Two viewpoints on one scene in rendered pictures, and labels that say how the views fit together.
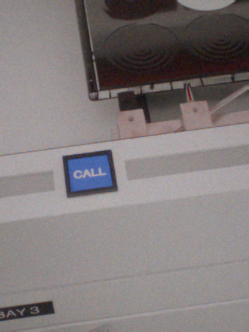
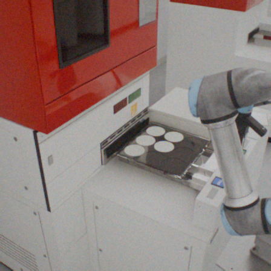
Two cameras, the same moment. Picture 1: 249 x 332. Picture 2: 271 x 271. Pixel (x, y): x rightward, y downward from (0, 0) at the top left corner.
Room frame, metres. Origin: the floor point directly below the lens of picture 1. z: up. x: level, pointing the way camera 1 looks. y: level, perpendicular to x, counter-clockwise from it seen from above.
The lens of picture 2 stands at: (0.25, 1.15, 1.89)
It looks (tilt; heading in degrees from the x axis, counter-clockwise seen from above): 32 degrees down; 306
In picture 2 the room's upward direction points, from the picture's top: straight up
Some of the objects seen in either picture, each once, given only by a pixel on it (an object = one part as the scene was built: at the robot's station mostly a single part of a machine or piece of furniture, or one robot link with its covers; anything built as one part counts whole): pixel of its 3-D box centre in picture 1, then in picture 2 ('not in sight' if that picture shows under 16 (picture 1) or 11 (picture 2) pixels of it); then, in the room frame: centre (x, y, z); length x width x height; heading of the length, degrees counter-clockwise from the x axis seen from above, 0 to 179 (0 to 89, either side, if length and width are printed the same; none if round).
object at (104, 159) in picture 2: not in sight; (127, 137); (1.22, -0.11, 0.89); 0.44 x 0.02 x 0.10; 94
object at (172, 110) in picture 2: not in sight; (210, 120); (0.94, -0.53, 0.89); 0.62 x 0.35 x 0.14; 4
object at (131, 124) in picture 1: (134, 141); (201, 179); (0.73, -0.02, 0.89); 0.08 x 0.03 x 0.03; 4
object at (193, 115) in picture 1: (198, 132); (208, 170); (0.74, -0.10, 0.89); 0.08 x 0.03 x 0.03; 4
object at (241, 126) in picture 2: not in sight; (239, 121); (0.67, -0.22, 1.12); 0.09 x 0.08 x 0.12; 4
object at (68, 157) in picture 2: not in sight; (103, 130); (1.22, 0.07, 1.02); 0.82 x 0.03 x 0.40; 94
